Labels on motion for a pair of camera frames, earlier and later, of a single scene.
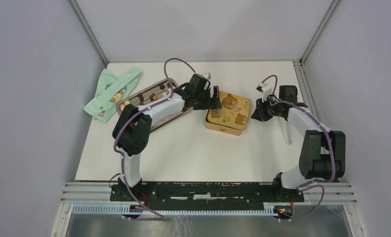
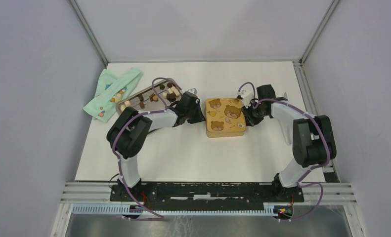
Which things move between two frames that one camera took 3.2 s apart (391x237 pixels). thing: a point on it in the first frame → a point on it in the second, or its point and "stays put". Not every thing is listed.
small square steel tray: [233, 118] stays put
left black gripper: [212, 103] → [200, 117]
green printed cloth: [110, 90] stays put
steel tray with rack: [151, 95] stays put
